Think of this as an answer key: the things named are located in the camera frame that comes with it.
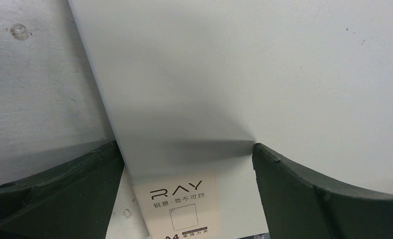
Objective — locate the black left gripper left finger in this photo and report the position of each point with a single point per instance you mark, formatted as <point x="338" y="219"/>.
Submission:
<point x="73" y="200"/>

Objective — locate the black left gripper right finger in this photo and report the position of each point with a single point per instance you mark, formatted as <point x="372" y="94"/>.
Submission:
<point x="300" y="203"/>

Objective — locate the white folder with black inside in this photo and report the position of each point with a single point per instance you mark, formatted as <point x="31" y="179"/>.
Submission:
<point x="190" y="86"/>

